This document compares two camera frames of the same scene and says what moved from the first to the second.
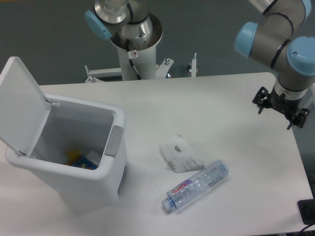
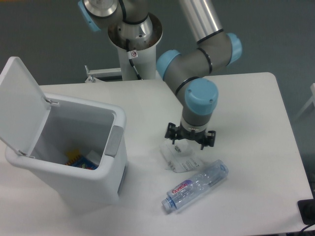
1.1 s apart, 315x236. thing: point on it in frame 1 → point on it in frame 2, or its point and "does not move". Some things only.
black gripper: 289,106 → 202,137
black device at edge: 306,208 does not move
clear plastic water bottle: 189,188 does not move
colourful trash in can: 75,159 does not move
